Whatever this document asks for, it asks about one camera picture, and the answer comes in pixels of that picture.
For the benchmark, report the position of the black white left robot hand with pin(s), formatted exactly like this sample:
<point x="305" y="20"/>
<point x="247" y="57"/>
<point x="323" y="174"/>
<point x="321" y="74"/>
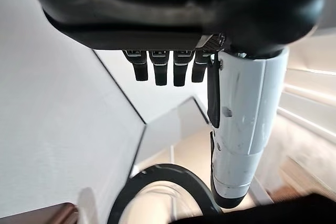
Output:
<point x="157" y="11"/>

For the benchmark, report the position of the round glass washing machine door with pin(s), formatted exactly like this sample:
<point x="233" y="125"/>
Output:
<point x="131" y="190"/>

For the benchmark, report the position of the wicker storage box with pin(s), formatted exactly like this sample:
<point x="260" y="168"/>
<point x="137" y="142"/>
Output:
<point x="282" y="192"/>

